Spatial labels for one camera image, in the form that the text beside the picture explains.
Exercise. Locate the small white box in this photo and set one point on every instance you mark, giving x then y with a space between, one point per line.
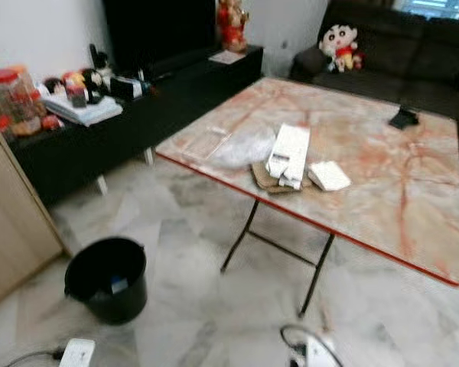
329 176

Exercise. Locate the stack of white papers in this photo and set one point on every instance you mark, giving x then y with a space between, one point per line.
80 110

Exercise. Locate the large red-lidded plastic jar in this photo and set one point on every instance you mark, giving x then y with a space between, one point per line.
15 99

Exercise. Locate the pink white booklet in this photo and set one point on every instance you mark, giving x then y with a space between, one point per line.
227 56

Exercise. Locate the marble pattern folding table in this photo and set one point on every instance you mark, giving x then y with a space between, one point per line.
390 183

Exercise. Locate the black toy figure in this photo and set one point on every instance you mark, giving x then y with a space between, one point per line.
99 73

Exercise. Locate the window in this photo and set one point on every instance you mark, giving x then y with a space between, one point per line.
432 7

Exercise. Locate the black TV console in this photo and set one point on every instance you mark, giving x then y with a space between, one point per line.
168 103

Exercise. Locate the small black stand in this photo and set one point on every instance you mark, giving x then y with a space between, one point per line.
404 117

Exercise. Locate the cartoon boy plush doll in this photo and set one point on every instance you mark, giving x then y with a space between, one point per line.
340 46

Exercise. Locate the long white carton box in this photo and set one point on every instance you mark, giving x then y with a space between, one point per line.
289 153

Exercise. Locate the brown cardboard piece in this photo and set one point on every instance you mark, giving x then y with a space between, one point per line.
260 177

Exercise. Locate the red and gold figurine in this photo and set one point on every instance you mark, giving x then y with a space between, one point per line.
232 25

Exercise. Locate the light wooden cabinet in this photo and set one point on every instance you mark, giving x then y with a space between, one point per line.
19 222

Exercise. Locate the small blue white carton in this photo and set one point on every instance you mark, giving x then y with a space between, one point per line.
119 284

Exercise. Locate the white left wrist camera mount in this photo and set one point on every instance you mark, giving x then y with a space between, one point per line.
77 353

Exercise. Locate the dark brown sofa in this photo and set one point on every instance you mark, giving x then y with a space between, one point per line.
413 61

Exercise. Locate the black television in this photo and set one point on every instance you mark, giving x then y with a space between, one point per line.
161 34

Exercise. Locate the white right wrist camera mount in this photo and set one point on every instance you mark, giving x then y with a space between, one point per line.
321 353

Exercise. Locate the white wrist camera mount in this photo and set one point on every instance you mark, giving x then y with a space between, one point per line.
321 353
77 353

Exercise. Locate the black plastic bucket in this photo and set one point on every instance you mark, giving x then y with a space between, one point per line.
88 294

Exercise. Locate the clear plastic bag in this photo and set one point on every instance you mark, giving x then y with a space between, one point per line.
241 148

